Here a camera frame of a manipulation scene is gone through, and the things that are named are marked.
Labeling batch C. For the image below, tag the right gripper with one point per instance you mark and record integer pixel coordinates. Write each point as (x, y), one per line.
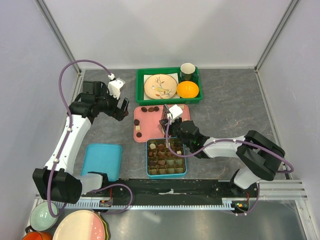
(175, 121)

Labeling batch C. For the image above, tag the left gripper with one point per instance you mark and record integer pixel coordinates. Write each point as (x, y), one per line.
(119, 114)

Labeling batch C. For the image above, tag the metal tongs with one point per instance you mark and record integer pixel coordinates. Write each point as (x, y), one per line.
(164, 118)

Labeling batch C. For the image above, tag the pink chocolate tray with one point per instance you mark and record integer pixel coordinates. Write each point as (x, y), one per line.
(148, 122)

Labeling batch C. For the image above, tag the blue chocolate tin box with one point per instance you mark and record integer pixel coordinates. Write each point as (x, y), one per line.
(166, 160)

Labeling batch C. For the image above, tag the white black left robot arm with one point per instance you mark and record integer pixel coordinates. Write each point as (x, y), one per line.
(56, 180)

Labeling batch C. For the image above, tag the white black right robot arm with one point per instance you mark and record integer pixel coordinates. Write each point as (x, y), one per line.
(261, 157)

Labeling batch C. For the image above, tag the brown plastic chocolate insert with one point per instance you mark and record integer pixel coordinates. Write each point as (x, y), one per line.
(166, 162)

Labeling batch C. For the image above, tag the green plastic crate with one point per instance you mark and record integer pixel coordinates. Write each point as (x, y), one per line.
(143, 100)

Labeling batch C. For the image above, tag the yellow bowl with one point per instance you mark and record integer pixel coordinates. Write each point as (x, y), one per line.
(187, 89)

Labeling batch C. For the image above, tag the decorated ceramic plate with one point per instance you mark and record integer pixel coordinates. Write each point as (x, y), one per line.
(160, 86)

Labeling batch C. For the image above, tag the blue tin lid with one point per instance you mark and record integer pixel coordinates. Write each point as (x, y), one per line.
(103, 158)

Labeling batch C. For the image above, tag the green mug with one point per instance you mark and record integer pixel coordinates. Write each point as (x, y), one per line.
(188, 72)

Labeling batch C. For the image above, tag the pink white plate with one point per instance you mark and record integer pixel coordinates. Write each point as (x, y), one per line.
(81, 225)

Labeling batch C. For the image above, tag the pale green bowl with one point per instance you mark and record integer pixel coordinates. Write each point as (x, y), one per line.
(41, 219)

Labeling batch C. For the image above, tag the orange red mug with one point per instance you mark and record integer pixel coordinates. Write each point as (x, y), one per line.
(31, 234)

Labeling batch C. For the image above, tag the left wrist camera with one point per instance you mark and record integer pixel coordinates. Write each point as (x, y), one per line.
(115, 86)

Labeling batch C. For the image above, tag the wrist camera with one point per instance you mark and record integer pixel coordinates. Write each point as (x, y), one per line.
(174, 112)
(115, 86)

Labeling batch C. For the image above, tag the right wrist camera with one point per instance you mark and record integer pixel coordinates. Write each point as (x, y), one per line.
(174, 112)

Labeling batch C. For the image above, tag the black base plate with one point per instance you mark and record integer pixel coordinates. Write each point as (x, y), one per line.
(187, 187)

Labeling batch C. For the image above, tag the slotted cable duct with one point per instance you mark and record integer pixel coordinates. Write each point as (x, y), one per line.
(95, 204)

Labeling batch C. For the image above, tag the aluminium frame rail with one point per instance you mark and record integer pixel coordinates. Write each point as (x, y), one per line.
(55, 29)

